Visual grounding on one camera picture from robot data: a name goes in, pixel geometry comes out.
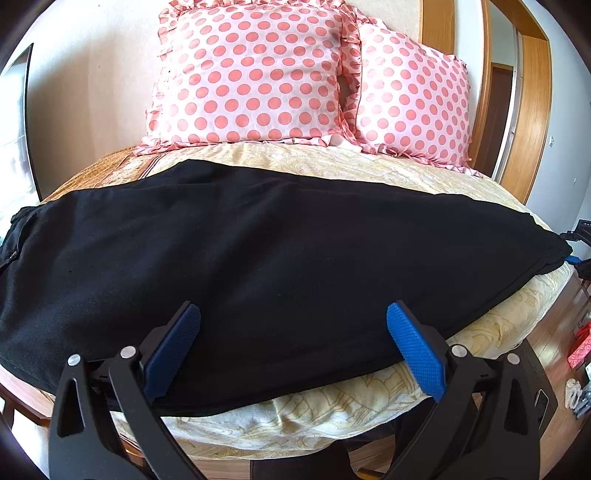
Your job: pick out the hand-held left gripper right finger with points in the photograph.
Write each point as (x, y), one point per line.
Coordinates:
(418, 357)

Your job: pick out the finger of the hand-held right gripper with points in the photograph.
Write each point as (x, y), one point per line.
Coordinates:
(577, 236)
(574, 260)

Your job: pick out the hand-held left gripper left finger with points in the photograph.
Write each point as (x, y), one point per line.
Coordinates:
(170, 353)

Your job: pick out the black pants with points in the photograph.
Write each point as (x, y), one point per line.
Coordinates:
(277, 258)

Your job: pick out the bed with cream floral sheet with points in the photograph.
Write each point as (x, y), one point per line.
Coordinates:
(369, 415)

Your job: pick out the red patterned box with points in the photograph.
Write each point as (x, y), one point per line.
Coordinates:
(580, 353)

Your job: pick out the white crumpled item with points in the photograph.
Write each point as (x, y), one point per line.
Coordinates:
(574, 392)

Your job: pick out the small pink polka dot pillow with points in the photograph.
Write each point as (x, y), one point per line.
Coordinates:
(411, 97)

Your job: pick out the dark framed window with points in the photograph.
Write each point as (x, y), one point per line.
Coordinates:
(16, 134)

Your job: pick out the cream padded headboard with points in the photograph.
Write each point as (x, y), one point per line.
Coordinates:
(397, 16)

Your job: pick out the large pink polka dot pillow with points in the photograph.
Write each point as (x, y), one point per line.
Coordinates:
(249, 74)

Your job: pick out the wooden door frame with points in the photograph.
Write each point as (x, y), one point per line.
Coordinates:
(533, 106)

